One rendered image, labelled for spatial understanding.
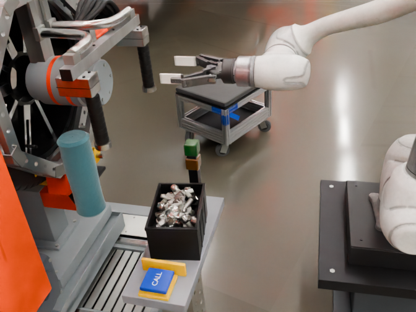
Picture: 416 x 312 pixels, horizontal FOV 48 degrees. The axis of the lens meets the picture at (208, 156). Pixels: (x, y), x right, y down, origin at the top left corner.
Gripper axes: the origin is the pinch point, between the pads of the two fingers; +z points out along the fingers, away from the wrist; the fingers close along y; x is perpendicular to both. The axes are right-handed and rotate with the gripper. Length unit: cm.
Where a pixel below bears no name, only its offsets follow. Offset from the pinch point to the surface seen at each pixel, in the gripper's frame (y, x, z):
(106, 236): -9, -65, 31
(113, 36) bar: -14.7, 15.2, 9.5
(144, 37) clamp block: -1.3, 10.4, 6.6
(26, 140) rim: -25.1, -13.1, 39.2
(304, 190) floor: 53, -83, -38
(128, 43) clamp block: -2.6, 9.1, 11.4
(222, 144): 75, -74, 6
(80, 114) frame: -3.3, -15.6, 33.1
